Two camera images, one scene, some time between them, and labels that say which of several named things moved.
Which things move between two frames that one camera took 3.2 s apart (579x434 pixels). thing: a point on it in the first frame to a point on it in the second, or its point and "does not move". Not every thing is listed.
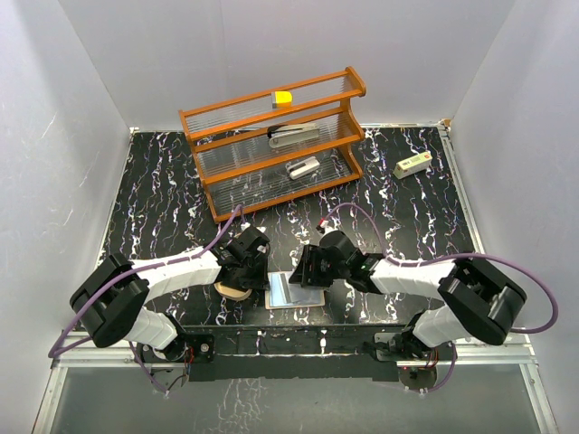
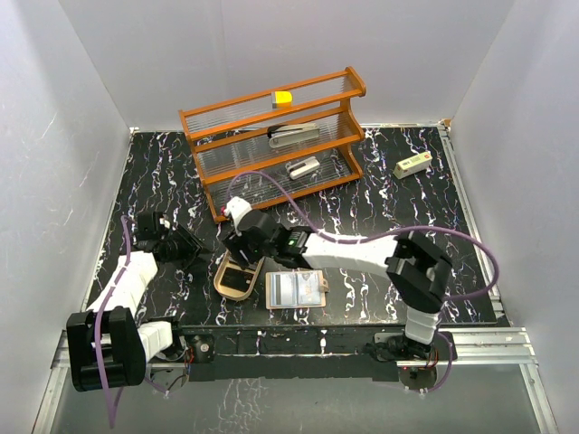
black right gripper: [308, 273] to [241, 251]
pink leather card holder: [282, 293] does not move
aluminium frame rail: [516, 351] does not move
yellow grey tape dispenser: [280, 99] does not move
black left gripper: [261, 281] to [181, 232]
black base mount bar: [222, 352] does not move
